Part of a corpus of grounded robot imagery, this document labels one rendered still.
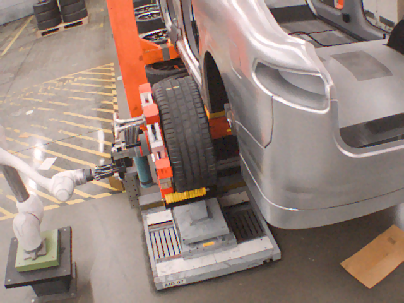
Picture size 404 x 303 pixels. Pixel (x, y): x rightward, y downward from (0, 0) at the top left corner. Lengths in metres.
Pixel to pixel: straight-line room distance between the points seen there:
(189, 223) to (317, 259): 0.89
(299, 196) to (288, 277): 1.08
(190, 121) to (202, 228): 0.83
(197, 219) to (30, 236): 1.13
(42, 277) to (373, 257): 2.15
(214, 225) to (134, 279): 0.66
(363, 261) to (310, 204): 1.14
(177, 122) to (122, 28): 0.81
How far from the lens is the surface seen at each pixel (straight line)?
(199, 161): 2.37
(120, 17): 2.81
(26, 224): 2.77
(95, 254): 3.26
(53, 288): 3.03
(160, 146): 2.35
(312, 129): 1.61
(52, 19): 10.93
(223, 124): 3.17
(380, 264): 2.90
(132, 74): 2.92
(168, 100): 2.40
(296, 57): 1.54
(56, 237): 2.96
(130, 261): 3.12
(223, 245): 2.88
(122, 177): 2.53
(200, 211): 2.91
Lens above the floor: 2.11
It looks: 31 degrees down
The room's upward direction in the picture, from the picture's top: 10 degrees counter-clockwise
